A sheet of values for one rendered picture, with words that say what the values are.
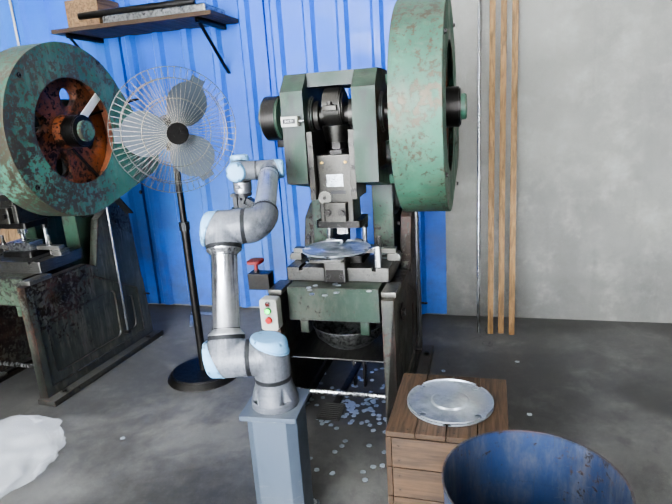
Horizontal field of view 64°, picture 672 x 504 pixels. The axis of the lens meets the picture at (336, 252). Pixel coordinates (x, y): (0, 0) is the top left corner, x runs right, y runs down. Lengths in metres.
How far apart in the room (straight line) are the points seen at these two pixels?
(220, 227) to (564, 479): 1.22
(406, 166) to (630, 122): 1.83
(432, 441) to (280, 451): 0.48
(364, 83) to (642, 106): 1.81
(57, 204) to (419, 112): 1.76
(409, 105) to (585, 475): 1.19
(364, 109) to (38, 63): 1.50
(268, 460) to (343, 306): 0.72
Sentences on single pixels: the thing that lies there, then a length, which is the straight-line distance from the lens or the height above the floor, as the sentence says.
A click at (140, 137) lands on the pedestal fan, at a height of 1.29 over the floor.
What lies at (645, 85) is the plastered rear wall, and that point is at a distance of 3.50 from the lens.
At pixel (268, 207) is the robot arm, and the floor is 1.05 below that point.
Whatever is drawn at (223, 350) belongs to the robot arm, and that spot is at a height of 0.66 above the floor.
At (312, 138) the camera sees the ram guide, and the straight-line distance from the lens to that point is 2.25.
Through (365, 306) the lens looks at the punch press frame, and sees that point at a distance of 2.21.
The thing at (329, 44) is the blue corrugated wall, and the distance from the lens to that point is 3.53.
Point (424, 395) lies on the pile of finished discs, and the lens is 1.99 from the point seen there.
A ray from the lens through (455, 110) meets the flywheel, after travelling 2.18.
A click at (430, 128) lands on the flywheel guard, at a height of 1.27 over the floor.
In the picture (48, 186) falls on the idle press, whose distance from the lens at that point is 2.81.
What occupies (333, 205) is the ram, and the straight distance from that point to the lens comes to 2.26.
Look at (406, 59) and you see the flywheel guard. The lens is 1.90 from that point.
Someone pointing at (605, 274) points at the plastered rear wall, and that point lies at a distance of 3.63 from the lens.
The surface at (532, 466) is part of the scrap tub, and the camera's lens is 1.67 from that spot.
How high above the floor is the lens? 1.34
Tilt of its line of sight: 14 degrees down
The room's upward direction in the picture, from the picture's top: 4 degrees counter-clockwise
